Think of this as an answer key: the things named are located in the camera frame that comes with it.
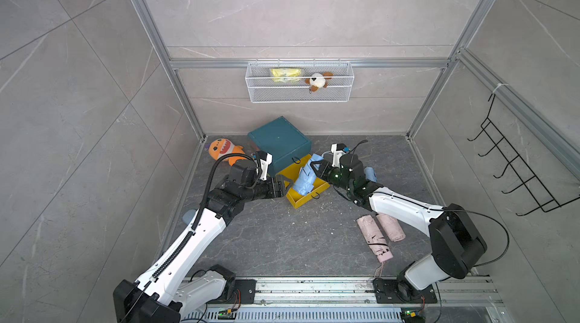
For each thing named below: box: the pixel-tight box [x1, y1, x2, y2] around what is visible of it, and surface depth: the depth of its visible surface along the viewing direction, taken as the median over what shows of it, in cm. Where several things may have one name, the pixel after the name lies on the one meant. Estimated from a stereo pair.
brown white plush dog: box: [304, 71, 334, 93], surface depth 88 cm
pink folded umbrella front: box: [355, 214, 394, 264], surface depth 83 cm
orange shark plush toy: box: [208, 138, 247, 167], surface depth 107 cm
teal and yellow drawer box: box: [247, 116, 331, 210], surface depth 90 cm
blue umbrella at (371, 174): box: [364, 166, 379, 183], surface depth 100 cm
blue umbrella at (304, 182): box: [293, 153, 324, 196], surface depth 83 cm
